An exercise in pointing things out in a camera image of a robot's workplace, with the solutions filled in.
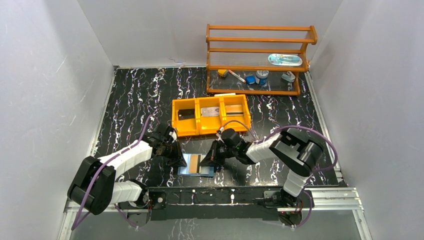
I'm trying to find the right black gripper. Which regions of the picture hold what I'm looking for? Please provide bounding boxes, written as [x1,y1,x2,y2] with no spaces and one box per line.
[200,139,238,166]

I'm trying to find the blue blister pack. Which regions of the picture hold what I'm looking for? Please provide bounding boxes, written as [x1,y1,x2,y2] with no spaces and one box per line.
[267,53,303,67]

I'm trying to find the yellow three-compartment bin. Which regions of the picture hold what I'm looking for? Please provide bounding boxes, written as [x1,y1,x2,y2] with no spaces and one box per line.
[171,94,251,137]

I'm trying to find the purple cable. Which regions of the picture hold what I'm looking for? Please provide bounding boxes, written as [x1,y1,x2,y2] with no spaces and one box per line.
[70,114,157,231]
[216,119,339,229]

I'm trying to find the white rectangular box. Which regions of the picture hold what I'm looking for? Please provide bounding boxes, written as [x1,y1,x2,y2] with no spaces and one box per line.
[213,93,236,97]

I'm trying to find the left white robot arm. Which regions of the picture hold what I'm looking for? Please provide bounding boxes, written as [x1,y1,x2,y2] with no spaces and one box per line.
[67,123,187,215]

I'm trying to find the blue small box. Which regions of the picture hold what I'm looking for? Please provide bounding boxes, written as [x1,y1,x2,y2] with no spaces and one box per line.
[245,75,256,85]

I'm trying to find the silver credit card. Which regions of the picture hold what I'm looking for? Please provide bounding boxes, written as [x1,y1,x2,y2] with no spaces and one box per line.
[201,106,220,117]

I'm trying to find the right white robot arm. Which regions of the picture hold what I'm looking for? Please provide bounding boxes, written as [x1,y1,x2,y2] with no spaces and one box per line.
[199,127,324,207]

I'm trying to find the yellow sponge block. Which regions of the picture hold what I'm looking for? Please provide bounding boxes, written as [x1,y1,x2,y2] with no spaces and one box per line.
[217,69,229,79]

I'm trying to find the black credit card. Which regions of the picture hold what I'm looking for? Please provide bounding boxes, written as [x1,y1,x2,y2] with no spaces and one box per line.
[177,108,196,121]

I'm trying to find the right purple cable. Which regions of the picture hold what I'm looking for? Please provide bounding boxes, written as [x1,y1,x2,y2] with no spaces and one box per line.
[216,119,339,229]

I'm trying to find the orange credit card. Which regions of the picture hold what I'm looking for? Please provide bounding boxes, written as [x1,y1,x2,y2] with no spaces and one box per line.
[187,154,202,175]
[225,104,244,116]

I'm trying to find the blue card holder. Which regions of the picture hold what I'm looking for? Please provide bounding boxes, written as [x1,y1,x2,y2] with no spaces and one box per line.
[177,153,215,178]

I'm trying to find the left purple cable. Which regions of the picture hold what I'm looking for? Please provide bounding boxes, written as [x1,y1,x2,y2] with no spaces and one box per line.
[70,114,157,231]

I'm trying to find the grey tape dispenser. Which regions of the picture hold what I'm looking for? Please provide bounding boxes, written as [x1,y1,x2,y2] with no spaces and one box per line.
[281,71,296,83]

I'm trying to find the white marker pen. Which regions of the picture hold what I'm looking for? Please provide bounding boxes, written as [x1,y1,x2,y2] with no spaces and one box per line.
[228,69,246,83]

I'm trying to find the orange wooden shelf rack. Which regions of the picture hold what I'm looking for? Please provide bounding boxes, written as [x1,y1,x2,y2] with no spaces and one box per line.
[205,24,318,96]

